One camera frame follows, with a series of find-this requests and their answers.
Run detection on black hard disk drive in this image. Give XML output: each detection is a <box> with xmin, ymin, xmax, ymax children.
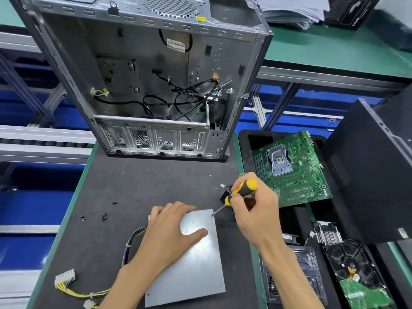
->
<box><xmin>322</xmin><ymin>239</ymin><xmax>399</xmax><ymax>309</ymax></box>

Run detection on green motherboard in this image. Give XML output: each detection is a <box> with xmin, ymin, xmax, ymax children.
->
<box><xmin>251</xmin><ymin>130</ymin><xmax>333</xmax><ymax>209</ymax></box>

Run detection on silver computer tower chassis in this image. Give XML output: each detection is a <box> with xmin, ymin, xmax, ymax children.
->
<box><xmin>9</xmin><ymin>0</ymin><xmax>274</xmax><ymax>161</ymax></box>

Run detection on black cooling fan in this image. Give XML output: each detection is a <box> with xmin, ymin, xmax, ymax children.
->
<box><xmin>219</xmin><ymin>183</ymin><xmax>234</xmax><ymax>206</ymax></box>

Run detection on small black screws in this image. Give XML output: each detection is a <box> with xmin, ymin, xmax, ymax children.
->
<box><xmin>79</xmin><ymin>201</ymin><xmax>118</xmax><ymax>223</ymax></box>

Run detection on aluminium conveyor frame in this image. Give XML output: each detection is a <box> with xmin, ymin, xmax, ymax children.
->
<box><xmin>0</xmin><ymin>32</ymin><xmax>412</xmax><ymax>300</ymax></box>

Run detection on black foam parts tray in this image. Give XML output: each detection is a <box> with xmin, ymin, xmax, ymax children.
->
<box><xmin>237</xmin><ymin>128</ymin><xmax>412</xmax><ymax>309</ymax></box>

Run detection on black computer side panel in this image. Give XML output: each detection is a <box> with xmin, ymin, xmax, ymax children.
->
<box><xmin>322</xmin><ymin>83</ymin><xmax>412</xmax><ymax>245</ymax></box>

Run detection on black plastic box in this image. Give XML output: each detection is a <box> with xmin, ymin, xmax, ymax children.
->
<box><xmin>324</xmin><ymin>0</ymin><xmax>384</xmax><ymax>31</ymax></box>

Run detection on clear plastic screw tray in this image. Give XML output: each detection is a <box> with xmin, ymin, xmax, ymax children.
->
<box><xmin>261</xmin><ymin>244</ymin><xmax>329</xmax><ymax>306</ymax></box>

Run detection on person's left hand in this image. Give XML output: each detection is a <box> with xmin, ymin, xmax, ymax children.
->
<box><xmin>125</xmin><ymin>201</ymin><xmax>210</xmax><ymax>281</ymax></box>

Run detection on silver heatsink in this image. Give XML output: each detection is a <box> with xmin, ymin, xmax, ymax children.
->
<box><xmin>312</xmin><ymin>221</ymin><xmax>344</xmax><ymax>246</ymax></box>

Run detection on yellow handled screwdriver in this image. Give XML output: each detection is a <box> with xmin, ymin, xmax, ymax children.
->
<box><xmin>211</xmin><ymin>178</ymin><xmax>258</xmax><ymax>218</ymax></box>

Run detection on person's right hand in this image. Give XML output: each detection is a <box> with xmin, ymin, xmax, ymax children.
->
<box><xmin>228</xmin><ymin>172</ymin><xmax>285</xmax><ymax>251</ymax></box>

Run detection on black foam work mat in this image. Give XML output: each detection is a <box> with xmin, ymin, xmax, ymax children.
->
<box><xmin>29</xmin><ymin>141</ymin><xmax>261</xmax><ymax>309</ymax></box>

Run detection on grey power supply cover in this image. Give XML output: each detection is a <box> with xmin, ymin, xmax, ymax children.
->
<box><xmin>143</xmin><ymin>209</ymin><xmax>227</xmax><ymax>308</ymax></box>

